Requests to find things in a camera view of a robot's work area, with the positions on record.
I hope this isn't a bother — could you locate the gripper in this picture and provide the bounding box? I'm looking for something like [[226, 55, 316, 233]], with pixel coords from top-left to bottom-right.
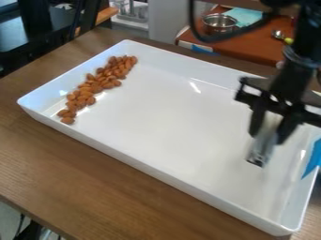
[[233, 64, 321, 145]]

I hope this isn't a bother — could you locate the grey sweeping tool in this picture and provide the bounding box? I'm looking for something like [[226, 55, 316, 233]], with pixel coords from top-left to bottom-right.
[[244, 127, 282, 169]]

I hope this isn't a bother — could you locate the pile of brown bits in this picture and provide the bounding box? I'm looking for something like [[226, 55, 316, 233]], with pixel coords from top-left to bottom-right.
[[54, 54, 140, 126]]

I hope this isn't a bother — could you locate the blue tape piece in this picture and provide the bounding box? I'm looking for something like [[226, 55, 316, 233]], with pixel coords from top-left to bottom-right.
[[300, 136, 321, 180]]

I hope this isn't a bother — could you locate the silver spoon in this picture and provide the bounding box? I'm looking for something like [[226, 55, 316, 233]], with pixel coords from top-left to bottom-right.
[[270, 29, 297, 46]]

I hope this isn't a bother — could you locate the white tray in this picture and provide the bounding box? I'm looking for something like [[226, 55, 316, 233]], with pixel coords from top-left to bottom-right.
[[16, 38, 321, 237]]

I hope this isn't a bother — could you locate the teal cloth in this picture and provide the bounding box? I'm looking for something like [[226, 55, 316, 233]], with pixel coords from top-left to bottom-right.
[[221, 7, 267, 28]]

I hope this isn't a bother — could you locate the silver pot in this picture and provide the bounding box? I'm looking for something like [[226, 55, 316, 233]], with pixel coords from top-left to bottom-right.
[[200, 12, 240, 36]]

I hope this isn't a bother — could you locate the black chair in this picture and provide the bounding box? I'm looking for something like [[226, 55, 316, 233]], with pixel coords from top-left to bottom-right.
[[0, 0, 115, 78]]

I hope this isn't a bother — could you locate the black cable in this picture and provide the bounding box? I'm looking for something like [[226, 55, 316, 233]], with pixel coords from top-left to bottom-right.
[[187, 0, 278, 44]]

